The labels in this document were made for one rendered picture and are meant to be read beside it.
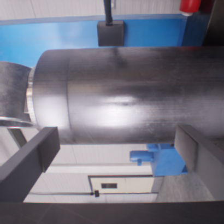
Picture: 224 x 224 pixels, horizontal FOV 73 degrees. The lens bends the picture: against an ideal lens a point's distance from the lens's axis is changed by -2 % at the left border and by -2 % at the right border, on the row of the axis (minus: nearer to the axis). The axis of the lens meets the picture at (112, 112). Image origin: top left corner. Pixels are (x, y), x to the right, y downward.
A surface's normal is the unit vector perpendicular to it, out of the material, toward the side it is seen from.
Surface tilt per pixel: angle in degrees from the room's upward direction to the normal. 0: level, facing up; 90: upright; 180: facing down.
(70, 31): 90
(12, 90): 126
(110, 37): 90
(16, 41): 90
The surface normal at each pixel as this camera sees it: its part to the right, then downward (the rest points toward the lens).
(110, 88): -0.02, -0.01
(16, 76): 0.57, -0.20
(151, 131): 0.00, 0.65
